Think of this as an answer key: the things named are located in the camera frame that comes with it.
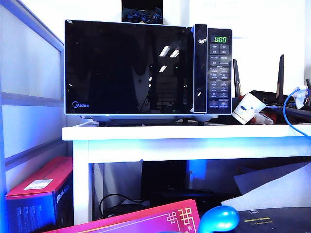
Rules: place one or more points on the white table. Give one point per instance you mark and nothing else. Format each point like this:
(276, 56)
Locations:
(170, 145)

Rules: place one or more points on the white foam sheet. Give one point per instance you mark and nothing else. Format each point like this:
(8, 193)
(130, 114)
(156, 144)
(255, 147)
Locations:
(274, 187)

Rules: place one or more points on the grey framed office partition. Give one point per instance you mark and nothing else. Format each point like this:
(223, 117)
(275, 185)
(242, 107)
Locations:
(29, 72)

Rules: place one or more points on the small red white carton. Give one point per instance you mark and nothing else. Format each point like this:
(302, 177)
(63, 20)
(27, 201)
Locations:
(263, 119)

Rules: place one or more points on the black box yellow label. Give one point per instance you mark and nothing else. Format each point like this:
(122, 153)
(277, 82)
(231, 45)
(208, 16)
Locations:
(277, 221)

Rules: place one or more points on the black Midea microwave oven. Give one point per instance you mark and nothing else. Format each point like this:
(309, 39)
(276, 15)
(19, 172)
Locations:
(131, 65)

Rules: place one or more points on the red and blue cardboard box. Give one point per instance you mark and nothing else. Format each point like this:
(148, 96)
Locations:
(36, 182)

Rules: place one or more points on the white paper cup blue print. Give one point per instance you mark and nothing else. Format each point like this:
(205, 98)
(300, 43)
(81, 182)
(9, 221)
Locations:
(246, 108)

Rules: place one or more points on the blue glossy round object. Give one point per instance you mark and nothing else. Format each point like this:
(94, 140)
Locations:
(218, 218)

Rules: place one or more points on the pink patterned box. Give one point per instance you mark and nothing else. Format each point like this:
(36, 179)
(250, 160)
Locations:
(145, 221)

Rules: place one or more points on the black router with antennas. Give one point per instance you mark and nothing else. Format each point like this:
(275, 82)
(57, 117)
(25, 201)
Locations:
(277, 97)

